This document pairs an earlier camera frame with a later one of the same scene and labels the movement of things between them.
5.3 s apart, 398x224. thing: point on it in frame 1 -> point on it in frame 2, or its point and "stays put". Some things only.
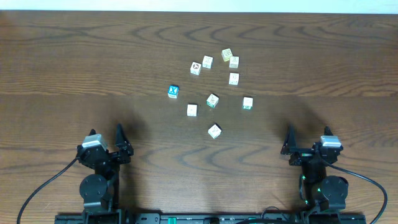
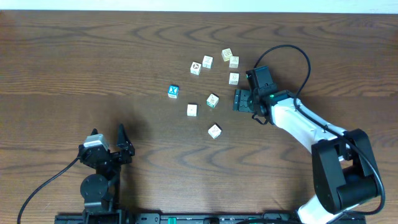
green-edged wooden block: (212, 101) stays put
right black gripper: (290, 148) -> (240, 100)
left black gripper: (110, 155) stays put
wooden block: (215, 130) stays put
